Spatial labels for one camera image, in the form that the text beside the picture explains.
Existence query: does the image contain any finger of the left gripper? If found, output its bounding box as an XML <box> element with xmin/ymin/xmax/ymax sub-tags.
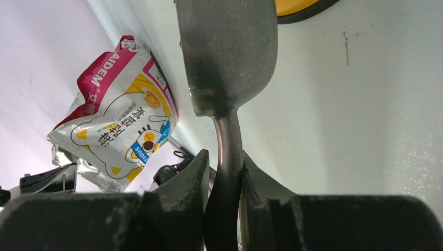
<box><xmin>19</xmin><ymin>163</ymin><xmax>77</xmax><ymax>194</ymax></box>

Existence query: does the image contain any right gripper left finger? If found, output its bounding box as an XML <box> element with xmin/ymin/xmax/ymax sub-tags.
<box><xmin>1</xmin><ymin>150</ymin><xmax>209</xmax><ymax>250</ymax></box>

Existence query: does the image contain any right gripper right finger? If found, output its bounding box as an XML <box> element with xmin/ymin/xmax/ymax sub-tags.
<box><xmin>240</xmin><ymin>155</ymin><xmax>442</xmax><ymax>250</ymax></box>

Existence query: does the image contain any pet food bag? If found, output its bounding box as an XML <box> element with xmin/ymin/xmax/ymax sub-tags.
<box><xmin>47</xmin><ymin>35</ymin><xmax>179</xmax><ymax>193</ymax></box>

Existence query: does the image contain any metal food scoop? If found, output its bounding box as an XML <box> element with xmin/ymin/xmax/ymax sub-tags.
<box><xmin>175</xmin><ymin>0</ymin><xmax>278</xmax><ymax>250</ymax></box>

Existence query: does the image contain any yellow double pet bowl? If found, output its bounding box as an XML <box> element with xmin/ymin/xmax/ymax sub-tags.
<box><xmin>275</xmin><ymin>0</ymin><xmax>340</xmax><ymax>25</ymax></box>

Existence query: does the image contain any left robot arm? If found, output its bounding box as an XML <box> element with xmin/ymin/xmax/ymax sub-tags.
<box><xmin>19</xmin><ymin>138</ymin><xmax>195</xmax><ymax>194</ymax></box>

